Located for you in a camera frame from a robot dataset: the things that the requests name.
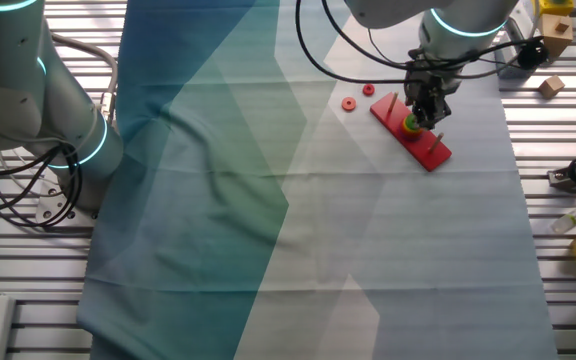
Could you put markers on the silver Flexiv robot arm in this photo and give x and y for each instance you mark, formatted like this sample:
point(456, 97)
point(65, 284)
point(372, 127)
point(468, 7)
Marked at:
point(8, 75)

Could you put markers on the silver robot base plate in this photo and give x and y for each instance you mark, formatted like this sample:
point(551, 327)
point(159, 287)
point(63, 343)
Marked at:
point(50, 207)

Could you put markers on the red Hanoi board with pegs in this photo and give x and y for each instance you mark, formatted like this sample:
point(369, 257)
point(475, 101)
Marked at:
point(433, 157)

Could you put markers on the small wooden cube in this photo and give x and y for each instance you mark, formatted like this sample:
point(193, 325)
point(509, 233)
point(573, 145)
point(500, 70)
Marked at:
point(551, 87)

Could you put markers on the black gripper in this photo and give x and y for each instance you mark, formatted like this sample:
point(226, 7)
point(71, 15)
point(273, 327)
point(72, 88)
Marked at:
point(428, 92)

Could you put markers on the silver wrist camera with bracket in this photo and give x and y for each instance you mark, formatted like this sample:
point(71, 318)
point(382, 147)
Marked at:
point(508, 65)

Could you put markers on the wooden box with hole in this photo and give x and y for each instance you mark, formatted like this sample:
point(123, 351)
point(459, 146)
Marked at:
point(550, 40)

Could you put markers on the black metal clamp tool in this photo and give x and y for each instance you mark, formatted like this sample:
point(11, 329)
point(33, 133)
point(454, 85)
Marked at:
point(560, 180)

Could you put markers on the yellow toy block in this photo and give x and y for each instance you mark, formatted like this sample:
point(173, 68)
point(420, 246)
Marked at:
point(555, 6)

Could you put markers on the blue green white tablecloth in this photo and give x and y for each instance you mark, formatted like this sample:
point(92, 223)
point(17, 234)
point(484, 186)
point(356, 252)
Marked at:
point(268, 225)

